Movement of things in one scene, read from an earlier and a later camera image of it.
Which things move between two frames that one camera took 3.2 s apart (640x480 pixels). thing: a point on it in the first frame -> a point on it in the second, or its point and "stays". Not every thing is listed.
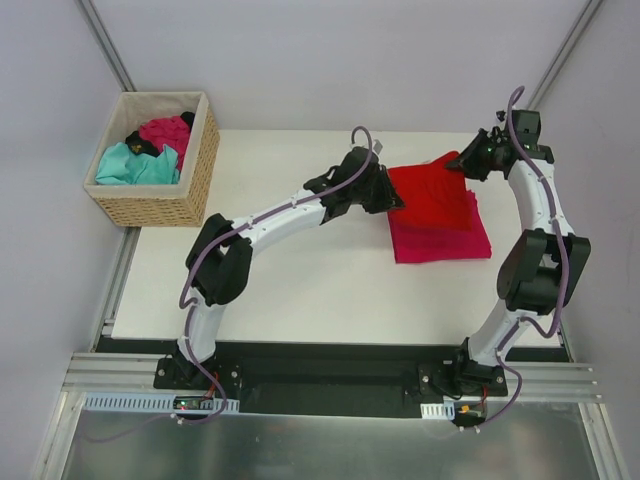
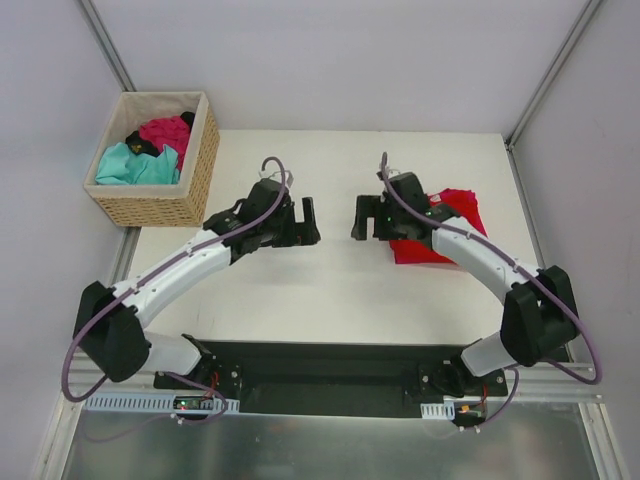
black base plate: (321, 378) stays
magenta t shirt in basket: (172, 131) stays
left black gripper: (379, 187) -> (293, 223)
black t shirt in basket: (140, 146) stays
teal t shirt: (117, 165) stays
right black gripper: (473, 157) -> (378, 220)
